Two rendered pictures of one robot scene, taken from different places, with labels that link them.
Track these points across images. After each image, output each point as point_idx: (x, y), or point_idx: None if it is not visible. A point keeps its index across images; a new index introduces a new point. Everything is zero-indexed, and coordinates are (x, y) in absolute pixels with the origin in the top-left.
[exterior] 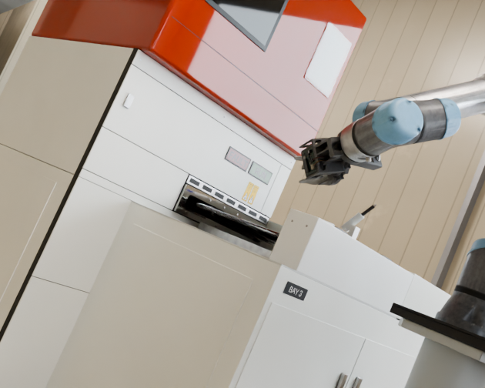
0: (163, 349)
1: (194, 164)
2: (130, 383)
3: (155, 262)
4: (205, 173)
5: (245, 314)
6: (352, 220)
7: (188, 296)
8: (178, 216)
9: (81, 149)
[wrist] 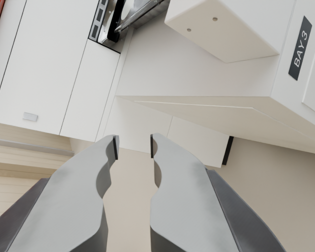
0: (245, 128)
1: (78, 32)
2: (250, 133)
3: (171, 108)
4: (85, 17)
5: (287, 120)
6: None
7: (216, 116)
8: (125, 47)
9: None
